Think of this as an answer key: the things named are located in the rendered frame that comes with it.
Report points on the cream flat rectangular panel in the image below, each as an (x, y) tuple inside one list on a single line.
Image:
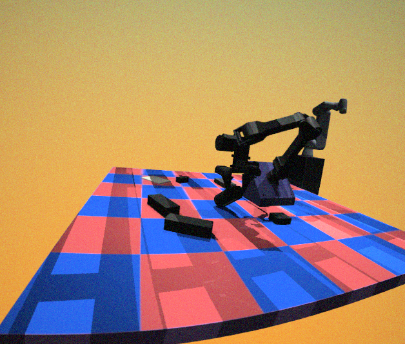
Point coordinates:
[(156, 180)]

